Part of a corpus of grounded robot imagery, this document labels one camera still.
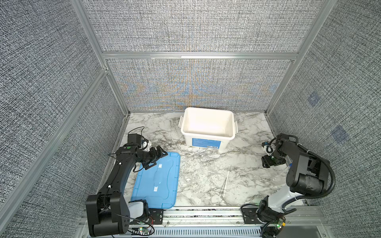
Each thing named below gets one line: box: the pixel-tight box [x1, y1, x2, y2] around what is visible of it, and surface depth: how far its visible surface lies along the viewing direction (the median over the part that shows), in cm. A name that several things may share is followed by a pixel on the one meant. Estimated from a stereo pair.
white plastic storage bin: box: [178, 107, 239, 150], surface depth 100 cm
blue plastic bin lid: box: [130, 152, 181, 209], surface depth 85 cm
